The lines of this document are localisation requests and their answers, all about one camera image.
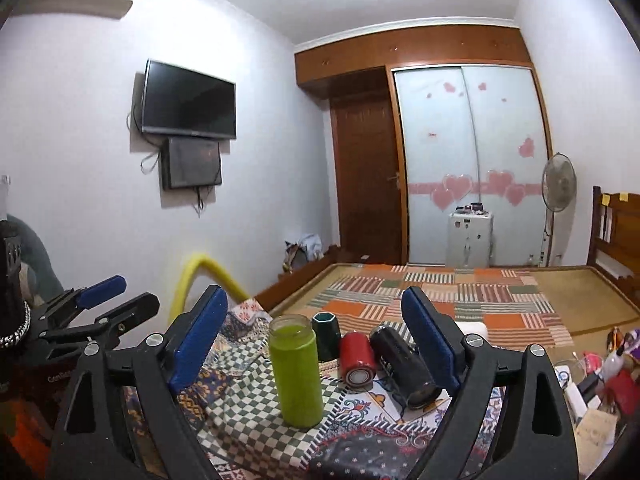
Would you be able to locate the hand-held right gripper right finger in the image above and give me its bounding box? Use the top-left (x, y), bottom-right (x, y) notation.
top-left (400, 286), bottom-right (583, 480)

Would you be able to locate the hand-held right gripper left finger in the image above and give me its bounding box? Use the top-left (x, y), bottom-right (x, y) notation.
top-left (46, 284), bottom-right (231, 480)

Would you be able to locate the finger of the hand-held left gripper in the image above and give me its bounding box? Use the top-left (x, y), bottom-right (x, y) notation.
top-left (42, 291), bottom-right (161, 358)
top-left (37, 275), bottom-right (127, 328)

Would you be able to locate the black cylindrical bottle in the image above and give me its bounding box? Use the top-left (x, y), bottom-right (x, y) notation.
top-left (369, 324), bottom-right (444, 410)

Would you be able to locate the red cylindrical can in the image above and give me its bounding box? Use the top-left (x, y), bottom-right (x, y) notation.
top-left (339, 331), bottom-right (378, 387)

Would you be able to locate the dark green hexagonal cup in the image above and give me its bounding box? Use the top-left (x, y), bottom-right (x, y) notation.
top-left (311, 311), bottom-right (342, 363)

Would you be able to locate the orange cloth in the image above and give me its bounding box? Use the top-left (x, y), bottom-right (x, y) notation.
top-left (0, 400), bottom-right (56, 480)

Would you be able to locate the yellow foam tube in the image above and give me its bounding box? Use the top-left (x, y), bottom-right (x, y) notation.
top-left (170, 252), bottom-right (251, 328)

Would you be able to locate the patchwork printed cloth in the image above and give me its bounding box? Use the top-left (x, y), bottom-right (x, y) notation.
top-left (125, 297), bottom-right (506, 480)

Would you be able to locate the striped patchwork blanket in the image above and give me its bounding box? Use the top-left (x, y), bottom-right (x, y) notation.
top-left (305, 264), bottom-right (576, 348)

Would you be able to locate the green glass bottle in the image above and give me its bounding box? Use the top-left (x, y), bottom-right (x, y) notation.
top-left (268, 314), bottom-right (326, 428)

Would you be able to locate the small white cabinet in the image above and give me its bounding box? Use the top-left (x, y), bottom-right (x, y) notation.
top-left (447, 202), bottom-right (495, 268)

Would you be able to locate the bag with grey cloth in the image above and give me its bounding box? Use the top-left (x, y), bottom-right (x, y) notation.
top-left (284, 233), bottom-right (325, 273)

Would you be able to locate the white charger box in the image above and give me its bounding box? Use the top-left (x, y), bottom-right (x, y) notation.
top-left (554, 365), bottom-right (587, 426)

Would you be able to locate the small black monitor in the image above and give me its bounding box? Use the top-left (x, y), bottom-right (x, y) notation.
top-left (161, 136), bottom-right (223, 191)

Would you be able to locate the straw bed mat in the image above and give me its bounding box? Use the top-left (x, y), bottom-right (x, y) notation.
top-left (270, 261), bottom-right (640, 361)

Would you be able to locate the brown wooden door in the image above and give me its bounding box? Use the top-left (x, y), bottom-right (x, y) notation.
top-left (330, 97), bottom-right (405, 265)

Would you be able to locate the white bottle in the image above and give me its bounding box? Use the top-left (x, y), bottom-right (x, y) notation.
top-left (600, 345), bottom-right (626, 381)

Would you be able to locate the colourful toy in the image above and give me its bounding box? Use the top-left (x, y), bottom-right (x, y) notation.
top-left (607, 327), bottom-right (640, 361)

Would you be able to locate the red packet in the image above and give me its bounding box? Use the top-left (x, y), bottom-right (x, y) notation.
top-left (602, 370), bottom-right (640, 416)

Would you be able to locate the standing fan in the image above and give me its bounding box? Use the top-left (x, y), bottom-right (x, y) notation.
top-left (541, 152), bottom-right (577, 267)

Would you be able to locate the wardrobe with heart-print doors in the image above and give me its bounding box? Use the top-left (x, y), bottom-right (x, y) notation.
top-left (390, 62), bottom-right (553, 267)

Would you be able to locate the wooden overhead cabinet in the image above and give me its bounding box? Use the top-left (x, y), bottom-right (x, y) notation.
top-left (294, 25), bottom-right (532, 101)

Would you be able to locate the wall-mounted black television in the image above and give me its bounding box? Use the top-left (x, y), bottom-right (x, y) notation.
top-left (141, 59), bottom-right (237, 140)

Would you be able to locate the wooden bed frame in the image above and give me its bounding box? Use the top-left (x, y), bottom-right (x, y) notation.
top-left (252, 186), bottom-right (640, 313)

